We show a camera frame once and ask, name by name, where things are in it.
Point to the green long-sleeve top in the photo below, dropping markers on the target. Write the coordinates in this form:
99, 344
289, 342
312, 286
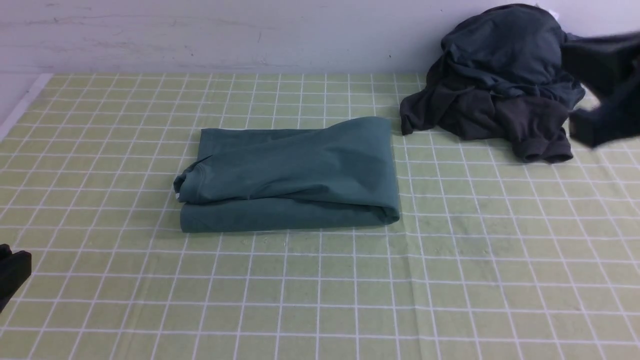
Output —
342, 176

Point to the green checkered tablecloth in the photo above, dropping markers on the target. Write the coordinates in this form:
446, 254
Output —
491, 260

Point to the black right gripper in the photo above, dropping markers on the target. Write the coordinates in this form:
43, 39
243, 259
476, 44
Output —
608, 66

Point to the dark teal crumpled garment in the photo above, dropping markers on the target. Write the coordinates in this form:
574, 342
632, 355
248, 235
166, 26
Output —
511, 51

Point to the dark grey crumpled garment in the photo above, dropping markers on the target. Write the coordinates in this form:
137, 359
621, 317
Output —
532, 125

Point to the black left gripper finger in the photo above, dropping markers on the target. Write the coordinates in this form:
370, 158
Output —
15, 269

